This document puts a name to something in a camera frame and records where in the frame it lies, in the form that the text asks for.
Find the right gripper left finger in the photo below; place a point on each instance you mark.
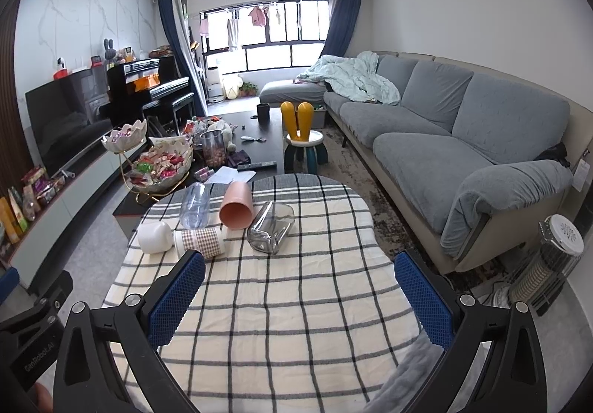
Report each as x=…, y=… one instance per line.
x=86, y=376

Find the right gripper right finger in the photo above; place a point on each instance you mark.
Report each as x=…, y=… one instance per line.
x=512, y=378

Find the clear plastic cup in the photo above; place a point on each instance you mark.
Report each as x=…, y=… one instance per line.
x=195, y=207

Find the white ceramic cup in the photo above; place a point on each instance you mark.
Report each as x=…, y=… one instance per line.
x=155, y=237

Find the houndstooth paper cup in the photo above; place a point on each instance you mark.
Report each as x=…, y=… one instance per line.
x=207, y=241

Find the pink plastic cup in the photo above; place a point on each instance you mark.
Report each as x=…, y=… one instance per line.
x=236, y=211

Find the clear square glass cup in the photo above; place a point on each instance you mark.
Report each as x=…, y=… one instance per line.
x=271, y=224

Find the white electric heater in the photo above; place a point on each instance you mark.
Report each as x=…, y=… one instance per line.
x=541, y=275

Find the grey fuzzy blanket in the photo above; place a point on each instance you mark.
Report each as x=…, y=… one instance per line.
x=401, y=387

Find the orange snack box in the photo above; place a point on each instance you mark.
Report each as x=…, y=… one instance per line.
x=12, y=229

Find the long tv cabinet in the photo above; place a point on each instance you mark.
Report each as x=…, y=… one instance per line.
x=32, y=252

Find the two tier snack bowl stand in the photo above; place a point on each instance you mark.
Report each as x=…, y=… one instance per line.
x=151, y=168

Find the white paper sheet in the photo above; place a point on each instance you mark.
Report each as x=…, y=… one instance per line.
x=227, y=175

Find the black coffee table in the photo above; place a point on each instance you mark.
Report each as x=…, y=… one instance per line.
x=261, y=142

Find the grey sectional sofa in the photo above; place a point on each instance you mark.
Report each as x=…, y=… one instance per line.
x=473, y=158

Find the black flat television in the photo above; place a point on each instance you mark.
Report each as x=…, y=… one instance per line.
x=65, y=116

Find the glass jar of nuts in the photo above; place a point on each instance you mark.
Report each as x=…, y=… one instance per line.
x=213, y=149

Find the piano bench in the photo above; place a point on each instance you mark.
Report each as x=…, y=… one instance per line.
x=172, y=112

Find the black remote control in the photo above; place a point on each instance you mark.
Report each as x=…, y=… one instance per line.
x=255, y=166

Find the black upright piano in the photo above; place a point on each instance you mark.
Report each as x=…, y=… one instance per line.
x=132, y=85

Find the patterned floor rug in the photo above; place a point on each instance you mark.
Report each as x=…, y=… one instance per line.
x=345, y=165

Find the dark mug on table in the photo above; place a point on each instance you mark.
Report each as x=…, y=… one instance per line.
x=263, y=111

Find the grey rabbit plush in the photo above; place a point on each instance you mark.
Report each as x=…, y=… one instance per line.
x=110, y=52

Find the potted plant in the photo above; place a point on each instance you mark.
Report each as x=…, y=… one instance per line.
x=248, y=89

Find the white air purifier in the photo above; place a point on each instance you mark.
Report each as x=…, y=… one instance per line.
x=214, y=86

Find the light green blanket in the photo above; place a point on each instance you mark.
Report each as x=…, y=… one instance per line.
x=354, y=78

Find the left navy curtain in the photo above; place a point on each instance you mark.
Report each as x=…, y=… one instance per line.
x=176, y=32

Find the navy curtain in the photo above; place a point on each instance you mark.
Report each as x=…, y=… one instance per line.
x=343, y=19
x=176, y=32

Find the right navy curtain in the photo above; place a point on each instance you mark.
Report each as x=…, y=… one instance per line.
x=343, y=19

